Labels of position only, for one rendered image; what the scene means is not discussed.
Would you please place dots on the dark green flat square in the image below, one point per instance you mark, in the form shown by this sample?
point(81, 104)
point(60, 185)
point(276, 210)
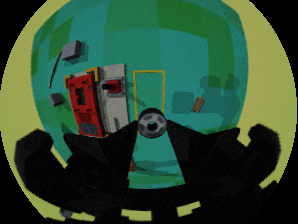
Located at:
point(65, 129)

